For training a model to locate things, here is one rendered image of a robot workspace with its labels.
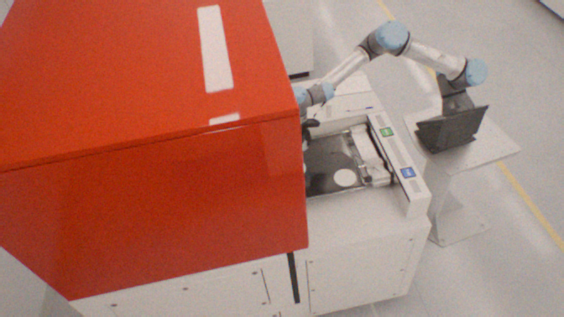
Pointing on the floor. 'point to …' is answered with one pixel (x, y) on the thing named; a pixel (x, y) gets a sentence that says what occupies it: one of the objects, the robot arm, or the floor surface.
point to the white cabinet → (359, 272)
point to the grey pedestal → (450, 210)
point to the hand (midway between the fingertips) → (304, 148)
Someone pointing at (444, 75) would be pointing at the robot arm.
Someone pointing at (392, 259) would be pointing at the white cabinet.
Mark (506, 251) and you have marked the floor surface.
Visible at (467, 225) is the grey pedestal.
